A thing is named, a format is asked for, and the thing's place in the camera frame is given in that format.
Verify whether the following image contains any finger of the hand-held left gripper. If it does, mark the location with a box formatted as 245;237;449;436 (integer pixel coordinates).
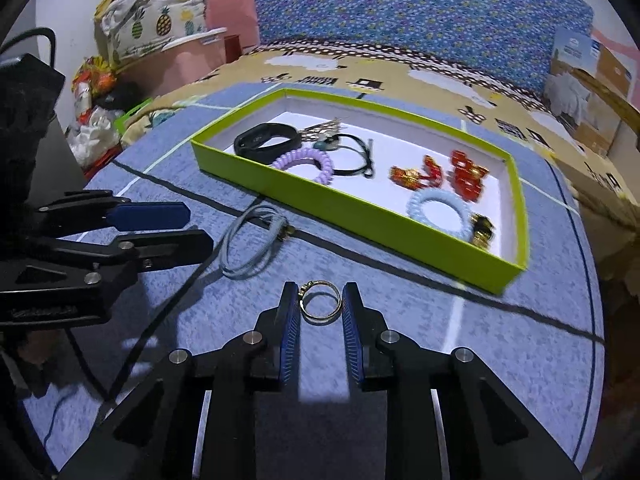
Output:
30;229;215;286
35;190;192;242

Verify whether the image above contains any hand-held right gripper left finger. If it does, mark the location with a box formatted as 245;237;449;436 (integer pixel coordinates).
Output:
60;281;302;480

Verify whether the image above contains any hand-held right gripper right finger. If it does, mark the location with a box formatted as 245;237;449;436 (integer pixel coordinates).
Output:
341;282;583;480

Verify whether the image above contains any gold ring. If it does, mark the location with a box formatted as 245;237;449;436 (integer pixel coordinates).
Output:
298;281;343;326

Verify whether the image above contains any grey hair tie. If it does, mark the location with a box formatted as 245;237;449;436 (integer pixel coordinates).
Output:
220;205;296;281

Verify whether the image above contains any green cardboard box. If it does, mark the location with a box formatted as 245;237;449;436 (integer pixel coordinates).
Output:
190;87;531;296

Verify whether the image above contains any purple spiral hair tie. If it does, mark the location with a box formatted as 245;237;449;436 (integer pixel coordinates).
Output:
271;147;335;187

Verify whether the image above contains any red and gold bracelet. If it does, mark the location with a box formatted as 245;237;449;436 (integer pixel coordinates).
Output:
390;155;444;191

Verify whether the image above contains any black cord necklace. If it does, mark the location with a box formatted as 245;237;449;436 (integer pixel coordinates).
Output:
312;132;377;179

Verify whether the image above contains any red bead bracelet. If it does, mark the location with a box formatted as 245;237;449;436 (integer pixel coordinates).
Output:
446;148;489;202

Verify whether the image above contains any blue grey lined mat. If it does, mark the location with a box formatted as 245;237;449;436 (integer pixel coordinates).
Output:
15;82;608;480

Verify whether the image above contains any pile of snack packets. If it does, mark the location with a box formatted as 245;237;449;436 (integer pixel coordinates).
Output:
67;55;146;168

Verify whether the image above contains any green plastic basket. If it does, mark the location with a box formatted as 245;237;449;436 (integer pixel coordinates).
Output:
112;99;153;136

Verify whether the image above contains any black fitness band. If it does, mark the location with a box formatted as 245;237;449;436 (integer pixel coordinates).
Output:
233;123;300;161

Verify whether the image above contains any pink storage tub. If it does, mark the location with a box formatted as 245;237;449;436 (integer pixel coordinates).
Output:
117;27;228;98

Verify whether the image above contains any pineapple print bag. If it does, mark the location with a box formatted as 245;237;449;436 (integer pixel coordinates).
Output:
102;0;208;63

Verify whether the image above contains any printed blanket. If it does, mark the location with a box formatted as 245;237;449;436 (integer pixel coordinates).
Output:
120;40;640;271

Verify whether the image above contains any blue floral mattress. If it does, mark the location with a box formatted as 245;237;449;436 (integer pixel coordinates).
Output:
250;0;596;98

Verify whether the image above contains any cardboard quilt box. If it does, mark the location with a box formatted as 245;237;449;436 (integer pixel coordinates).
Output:
542;27;640;158

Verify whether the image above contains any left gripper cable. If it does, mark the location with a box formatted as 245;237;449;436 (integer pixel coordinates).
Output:
42;327;113;463

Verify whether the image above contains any light blue spiral hair tie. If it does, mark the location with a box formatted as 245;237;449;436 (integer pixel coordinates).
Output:
406;187;475;242

